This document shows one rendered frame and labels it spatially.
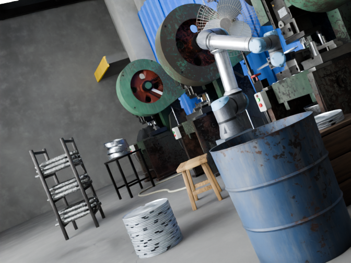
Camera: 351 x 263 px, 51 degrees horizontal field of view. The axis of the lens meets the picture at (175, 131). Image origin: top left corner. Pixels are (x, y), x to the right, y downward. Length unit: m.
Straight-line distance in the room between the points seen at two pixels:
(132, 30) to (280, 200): 6.67
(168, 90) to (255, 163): 4.28
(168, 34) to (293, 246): 2.77
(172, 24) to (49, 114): 5.36
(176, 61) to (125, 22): 4.16
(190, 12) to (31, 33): 5.77
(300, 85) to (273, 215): 1.33
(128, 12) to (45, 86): 2.53
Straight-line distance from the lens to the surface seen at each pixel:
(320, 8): 2.42
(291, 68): 2.63
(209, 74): 3.79
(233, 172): 1.35
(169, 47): 3.72
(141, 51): 7.63
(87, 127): 8.72
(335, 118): 1.90
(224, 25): 3.38
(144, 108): 5.30
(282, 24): 2.72
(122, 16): 7.81
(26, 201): 8.55
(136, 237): 2.19
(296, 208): 1.34
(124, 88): 5.28
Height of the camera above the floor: 0.61
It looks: level
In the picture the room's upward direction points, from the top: 22 degrees counter-clockwise
